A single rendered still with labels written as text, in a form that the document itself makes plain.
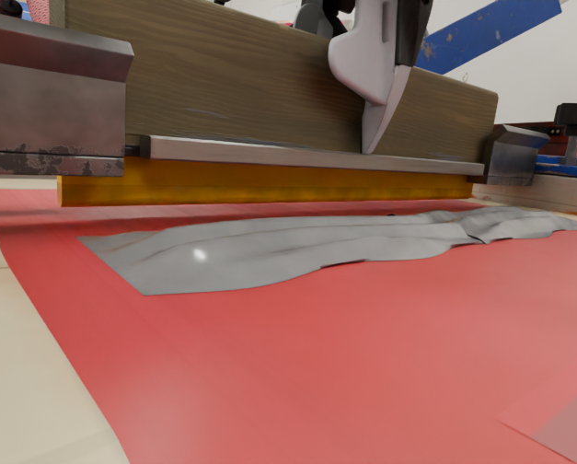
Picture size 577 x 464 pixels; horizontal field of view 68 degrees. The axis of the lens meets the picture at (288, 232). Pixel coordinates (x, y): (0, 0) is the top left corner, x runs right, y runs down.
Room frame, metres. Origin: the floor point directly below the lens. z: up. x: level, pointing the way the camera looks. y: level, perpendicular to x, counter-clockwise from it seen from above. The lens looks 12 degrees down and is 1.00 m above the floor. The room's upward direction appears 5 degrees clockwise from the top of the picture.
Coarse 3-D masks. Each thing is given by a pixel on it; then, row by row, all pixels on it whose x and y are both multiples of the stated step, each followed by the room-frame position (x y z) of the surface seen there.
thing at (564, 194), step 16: (0, 176) 0.30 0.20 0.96; (16, 176) 0.30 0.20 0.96; (32, 176) 0.31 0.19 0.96; (48, 176) 0.32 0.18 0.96; (544, 176) 0.44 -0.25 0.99; (560, 176) 0.43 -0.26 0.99; (480, 192) 0.49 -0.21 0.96; (496, 192) 0.47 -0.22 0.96; (512, 192) 0.46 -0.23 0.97; (528, 192) 0.45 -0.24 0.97; (544, 192) 0.44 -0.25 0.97; (560, 192) 0.43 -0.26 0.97; (576, 192) 0.41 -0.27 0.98; (544, 208) 0.43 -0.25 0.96; (560, 208) 0.42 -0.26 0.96; (576, 208) 0.41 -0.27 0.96
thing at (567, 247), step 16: (336, 208) 0.30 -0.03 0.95; (352, 208) 0.31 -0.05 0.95; (368, 208) 0.32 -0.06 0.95; (384, 208) 0.33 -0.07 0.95; (400, 208) 0.34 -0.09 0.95; (416, 208) 0.35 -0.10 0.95; (432, 208) 0.36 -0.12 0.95; (448, 208) 0.37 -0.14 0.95; (464, 208) 0.38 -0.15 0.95; (480, 240) 0.23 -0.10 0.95; (496, 240) 0.23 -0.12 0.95; (512, 240) 0.24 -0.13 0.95; (528, 240) 0.24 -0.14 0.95; (544, 240) 0.25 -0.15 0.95; (560, 240) 0.25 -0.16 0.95; (576, 240) 0.26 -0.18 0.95; (544, 256) 0.20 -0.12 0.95; (560, 256) 0.21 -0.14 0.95; (576, 256) 0.21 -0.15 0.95
